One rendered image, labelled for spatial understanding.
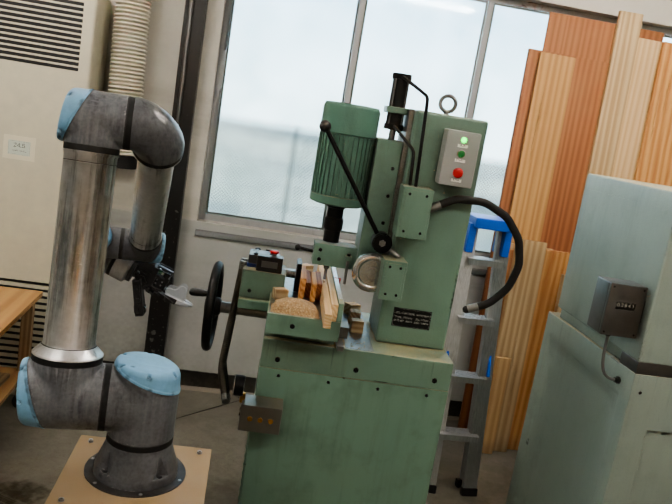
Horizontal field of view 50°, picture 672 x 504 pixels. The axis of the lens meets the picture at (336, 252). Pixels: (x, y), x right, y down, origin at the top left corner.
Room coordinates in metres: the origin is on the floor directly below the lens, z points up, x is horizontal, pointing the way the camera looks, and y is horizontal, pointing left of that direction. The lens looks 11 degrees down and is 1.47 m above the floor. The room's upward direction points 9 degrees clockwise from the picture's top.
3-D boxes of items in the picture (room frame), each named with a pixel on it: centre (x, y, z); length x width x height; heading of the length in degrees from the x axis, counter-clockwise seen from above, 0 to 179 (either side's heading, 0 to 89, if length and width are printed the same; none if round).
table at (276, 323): (2.24, 0.13, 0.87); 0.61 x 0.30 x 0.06; 5
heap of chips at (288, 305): (1.99, 0.09, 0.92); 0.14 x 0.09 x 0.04; 95
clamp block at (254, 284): (2.23, 0.21, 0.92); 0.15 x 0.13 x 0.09; 5
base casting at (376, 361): (2.25, -0.10, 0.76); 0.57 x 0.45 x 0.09; 95
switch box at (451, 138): (2.13, -0.31, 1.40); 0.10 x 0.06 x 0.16; 95
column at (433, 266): (2.27, -0.27, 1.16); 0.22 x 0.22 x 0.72; 5
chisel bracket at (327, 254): (2.24, 0.00, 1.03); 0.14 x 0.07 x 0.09; 95
